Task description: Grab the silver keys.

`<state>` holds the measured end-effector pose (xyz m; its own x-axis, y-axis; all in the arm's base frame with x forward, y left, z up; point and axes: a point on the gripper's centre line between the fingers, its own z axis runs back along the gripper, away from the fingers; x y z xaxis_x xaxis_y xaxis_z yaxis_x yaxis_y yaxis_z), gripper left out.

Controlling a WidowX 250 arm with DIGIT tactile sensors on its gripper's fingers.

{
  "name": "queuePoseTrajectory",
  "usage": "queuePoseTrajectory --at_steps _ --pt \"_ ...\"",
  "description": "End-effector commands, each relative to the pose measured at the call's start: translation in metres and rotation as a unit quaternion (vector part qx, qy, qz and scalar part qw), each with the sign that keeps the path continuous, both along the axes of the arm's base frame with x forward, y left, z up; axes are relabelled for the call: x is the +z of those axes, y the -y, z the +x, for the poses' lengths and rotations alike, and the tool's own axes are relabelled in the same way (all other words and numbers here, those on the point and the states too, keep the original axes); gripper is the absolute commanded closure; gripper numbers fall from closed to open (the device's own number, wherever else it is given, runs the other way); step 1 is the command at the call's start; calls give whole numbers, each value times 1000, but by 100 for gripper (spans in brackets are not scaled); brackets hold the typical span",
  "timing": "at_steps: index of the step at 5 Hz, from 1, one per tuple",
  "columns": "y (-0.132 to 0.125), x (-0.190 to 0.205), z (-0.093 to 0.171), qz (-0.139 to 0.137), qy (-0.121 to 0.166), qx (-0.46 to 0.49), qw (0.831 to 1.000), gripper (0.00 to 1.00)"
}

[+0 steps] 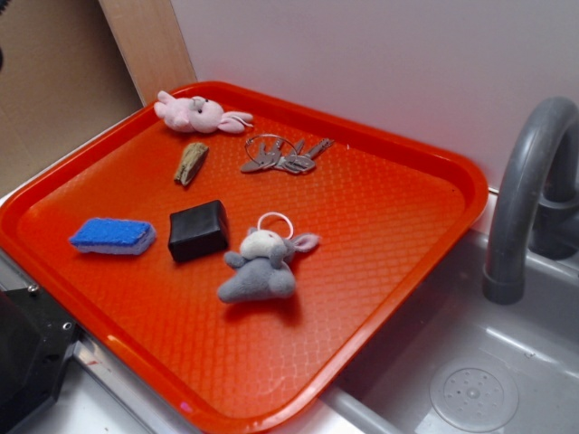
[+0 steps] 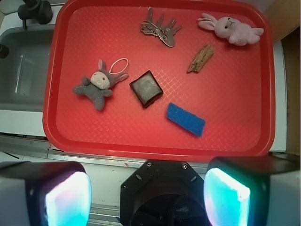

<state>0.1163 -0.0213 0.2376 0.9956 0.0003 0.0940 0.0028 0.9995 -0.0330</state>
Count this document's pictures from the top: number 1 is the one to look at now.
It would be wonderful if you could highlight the grey plastic faucet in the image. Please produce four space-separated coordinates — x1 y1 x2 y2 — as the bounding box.
483 97 578 305

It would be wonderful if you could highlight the black rectangular block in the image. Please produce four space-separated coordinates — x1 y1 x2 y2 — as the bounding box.
168 200 229 263

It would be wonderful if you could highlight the orange plastic tray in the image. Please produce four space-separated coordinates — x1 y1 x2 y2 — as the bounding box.
1 82 488 433

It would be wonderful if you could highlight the silver key bunch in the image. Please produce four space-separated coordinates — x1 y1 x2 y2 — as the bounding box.
241 134 335 175

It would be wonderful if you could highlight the grey toy sink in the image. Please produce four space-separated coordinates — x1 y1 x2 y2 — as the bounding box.
0 189 579 434

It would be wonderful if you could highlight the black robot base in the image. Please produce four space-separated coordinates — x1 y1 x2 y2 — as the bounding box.
1 288 80 433

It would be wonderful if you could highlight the brown cardboard panel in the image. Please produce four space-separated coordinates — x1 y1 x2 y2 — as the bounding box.
1 1 142 194

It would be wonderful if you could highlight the blue and white sponge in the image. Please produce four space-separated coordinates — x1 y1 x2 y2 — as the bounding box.
69 218 157 255

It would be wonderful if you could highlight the grey plush donkey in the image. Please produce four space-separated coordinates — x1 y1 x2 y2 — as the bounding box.
217 212 320 304

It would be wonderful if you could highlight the brown wood piece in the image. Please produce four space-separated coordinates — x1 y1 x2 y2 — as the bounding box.
174 142 209 186

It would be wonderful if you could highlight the light wooden board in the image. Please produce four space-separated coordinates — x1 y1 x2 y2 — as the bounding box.
100 0 197 106

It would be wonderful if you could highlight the pink plush bunny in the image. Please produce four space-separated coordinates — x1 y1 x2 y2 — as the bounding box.
153 90 253 134

